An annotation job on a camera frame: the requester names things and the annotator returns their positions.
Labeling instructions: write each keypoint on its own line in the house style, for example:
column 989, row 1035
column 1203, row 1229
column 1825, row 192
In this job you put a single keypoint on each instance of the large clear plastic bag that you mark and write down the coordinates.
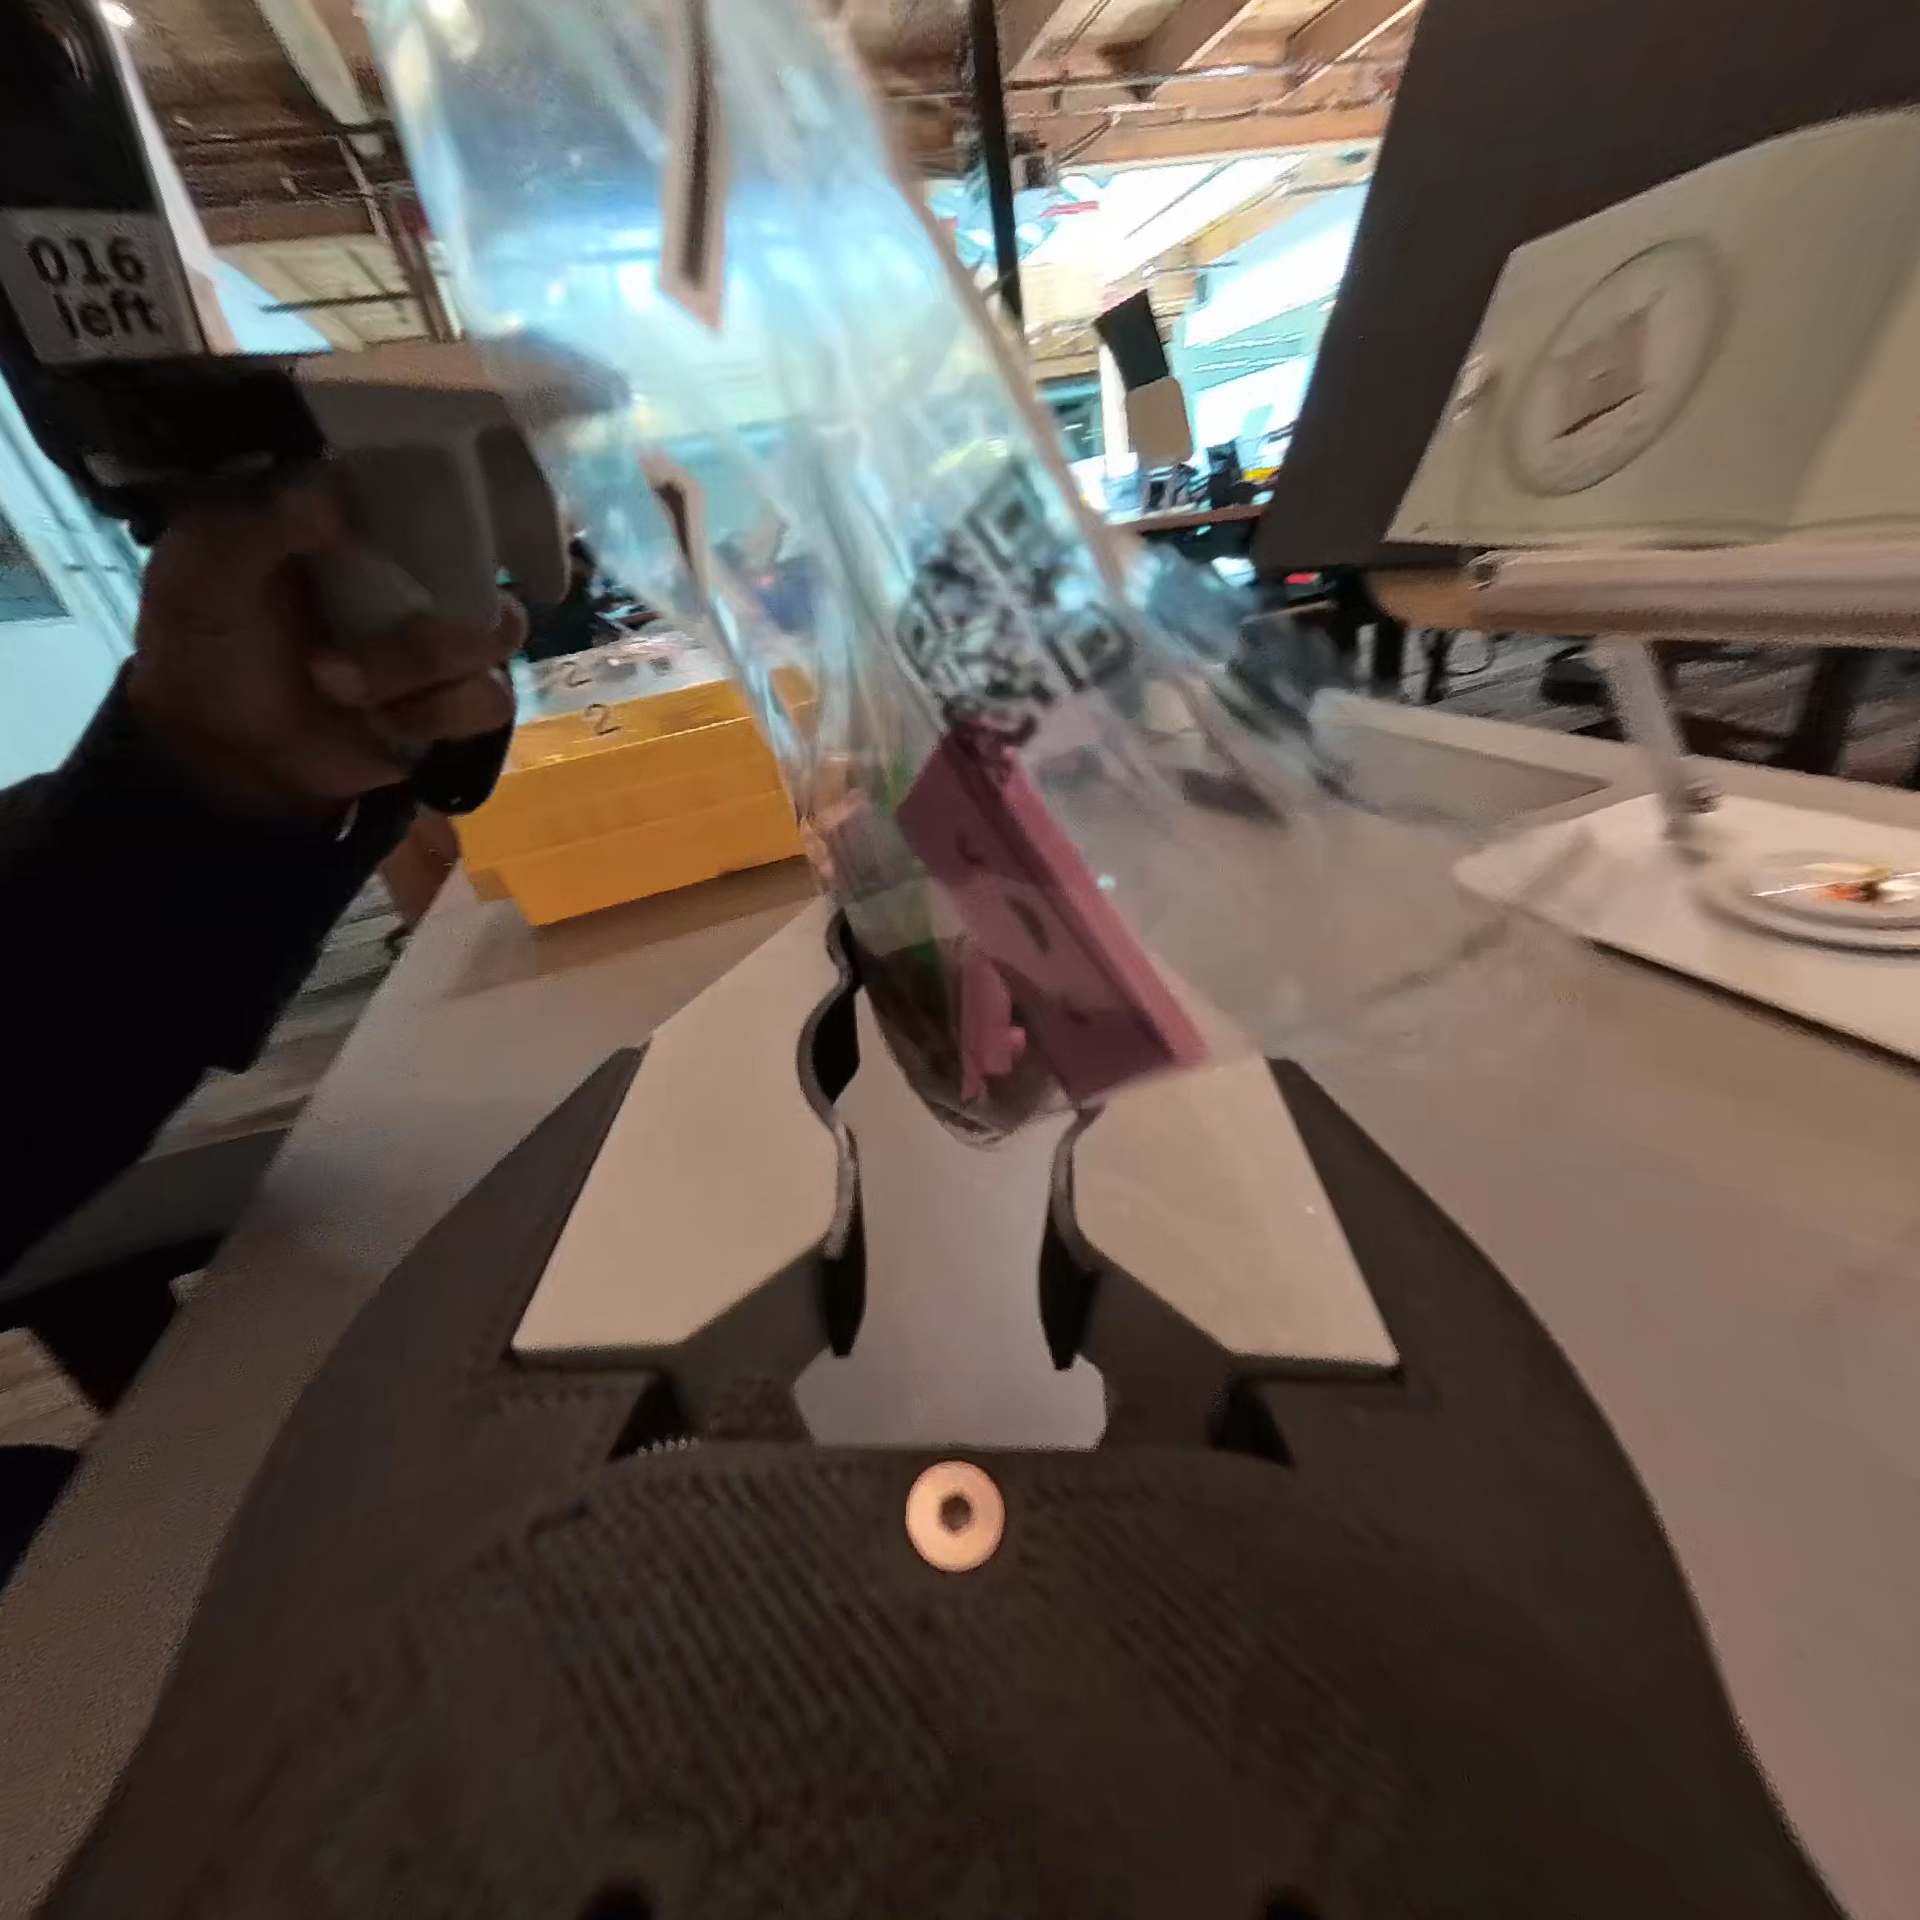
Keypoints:
column 840, row 375

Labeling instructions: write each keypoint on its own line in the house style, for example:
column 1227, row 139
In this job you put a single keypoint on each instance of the black white sign stand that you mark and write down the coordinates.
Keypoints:
column 1149, row 375

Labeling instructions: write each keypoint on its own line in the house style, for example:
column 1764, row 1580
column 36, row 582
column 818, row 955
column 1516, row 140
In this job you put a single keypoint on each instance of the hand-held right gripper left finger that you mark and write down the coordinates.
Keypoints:
column 691, row 1200

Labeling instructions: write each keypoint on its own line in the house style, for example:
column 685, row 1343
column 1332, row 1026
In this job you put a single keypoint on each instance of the brick instruction booklet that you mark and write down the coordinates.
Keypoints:
column 1680, row 375

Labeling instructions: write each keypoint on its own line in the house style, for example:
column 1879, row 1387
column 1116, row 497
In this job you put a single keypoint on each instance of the person's left hand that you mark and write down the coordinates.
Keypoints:
column 255, row 660

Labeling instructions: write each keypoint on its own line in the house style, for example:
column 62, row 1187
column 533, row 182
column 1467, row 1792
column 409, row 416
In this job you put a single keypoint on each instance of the black ceiling pole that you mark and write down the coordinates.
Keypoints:
column 992, row 150

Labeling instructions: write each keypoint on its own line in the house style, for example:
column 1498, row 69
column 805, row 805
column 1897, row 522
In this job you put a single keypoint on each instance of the yellow plastic bin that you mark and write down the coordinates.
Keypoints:
column 630, row 810

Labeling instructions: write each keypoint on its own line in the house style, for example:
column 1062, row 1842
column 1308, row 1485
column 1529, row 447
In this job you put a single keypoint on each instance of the black partition panel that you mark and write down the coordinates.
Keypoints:
column 1441, row 150

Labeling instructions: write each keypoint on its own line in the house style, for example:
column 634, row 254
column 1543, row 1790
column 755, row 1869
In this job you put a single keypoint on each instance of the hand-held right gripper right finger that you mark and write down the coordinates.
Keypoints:
column 1244, row 1245

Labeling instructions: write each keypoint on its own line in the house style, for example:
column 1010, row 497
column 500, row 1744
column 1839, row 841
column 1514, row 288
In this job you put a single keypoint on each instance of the small orange black toy piece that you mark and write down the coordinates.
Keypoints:
column 1861, row 888

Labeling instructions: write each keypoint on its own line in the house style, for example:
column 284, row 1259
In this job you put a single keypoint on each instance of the white book stand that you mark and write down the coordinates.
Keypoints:
column 1591, row 901

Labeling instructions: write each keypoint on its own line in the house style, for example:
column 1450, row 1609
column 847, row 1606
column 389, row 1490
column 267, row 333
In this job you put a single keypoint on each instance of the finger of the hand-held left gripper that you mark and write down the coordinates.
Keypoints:
column 481, row 382

